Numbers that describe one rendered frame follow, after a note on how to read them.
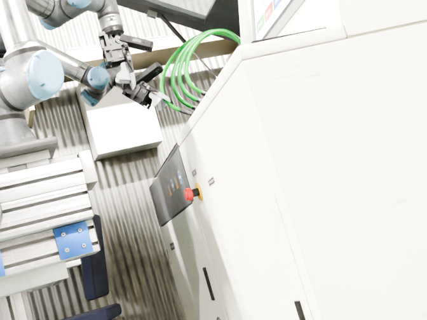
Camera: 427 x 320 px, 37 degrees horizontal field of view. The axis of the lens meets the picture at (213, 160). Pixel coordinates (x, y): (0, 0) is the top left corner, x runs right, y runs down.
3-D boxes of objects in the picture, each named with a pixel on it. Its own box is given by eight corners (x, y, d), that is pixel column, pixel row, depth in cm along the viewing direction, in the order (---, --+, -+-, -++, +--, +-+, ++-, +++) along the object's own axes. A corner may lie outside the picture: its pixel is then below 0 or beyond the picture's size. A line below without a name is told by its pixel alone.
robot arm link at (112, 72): (98, 82, 254) (113, 68, 257) (117, 93, 249) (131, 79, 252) (91, 70, 248) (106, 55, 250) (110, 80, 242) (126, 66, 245)
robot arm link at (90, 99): (79, 88, 238) (98, 68, 241) (77, 97, 248) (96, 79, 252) (94, 102, 238) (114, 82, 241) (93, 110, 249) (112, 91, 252)
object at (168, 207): (161, 226, 244) (150, 186, 246) (171, 223, 245) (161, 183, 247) (190, 202, 185) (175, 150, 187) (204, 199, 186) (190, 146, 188)
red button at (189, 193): (186, 206, 172) (181, 187, 173) (200, 202, 173) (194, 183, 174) (189, 202, 167) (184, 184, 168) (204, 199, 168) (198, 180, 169)
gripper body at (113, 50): (106, 71, 211) (97, 38, 213) (131, 66, 213) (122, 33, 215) (108, 63, 204) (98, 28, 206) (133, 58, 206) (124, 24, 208)
